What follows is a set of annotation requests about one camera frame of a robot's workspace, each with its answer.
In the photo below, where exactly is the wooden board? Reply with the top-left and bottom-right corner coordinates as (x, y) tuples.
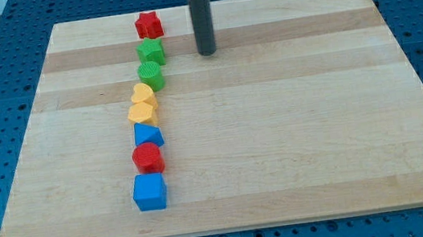
(0, 0), (423, 237)

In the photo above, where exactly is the blue cube block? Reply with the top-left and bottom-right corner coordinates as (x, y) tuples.
(132, 173), (168, 212)

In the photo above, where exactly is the red cylinder block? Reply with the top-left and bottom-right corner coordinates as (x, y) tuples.
(132, 142), (165, 174)

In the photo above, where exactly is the green star block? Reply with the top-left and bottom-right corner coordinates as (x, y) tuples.
(136, 37), (166, 66)

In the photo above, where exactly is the yellow pentagon block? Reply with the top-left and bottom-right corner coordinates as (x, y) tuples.
(127, 102), (159, 126)

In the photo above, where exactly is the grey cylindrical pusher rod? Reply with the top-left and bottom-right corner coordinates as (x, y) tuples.
(187, 0), (216, 56)

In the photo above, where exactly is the blue triangle block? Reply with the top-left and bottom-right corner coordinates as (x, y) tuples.
(133, 123), (165, 147)

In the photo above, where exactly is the red star block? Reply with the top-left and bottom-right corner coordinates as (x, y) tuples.
(134, 11), (164, 39)

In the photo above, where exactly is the yellow heart block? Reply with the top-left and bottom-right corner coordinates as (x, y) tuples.
(131, 83), (158, 109)

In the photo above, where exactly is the green cylinder block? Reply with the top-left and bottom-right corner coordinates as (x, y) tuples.
(137, 61), (165, 92)

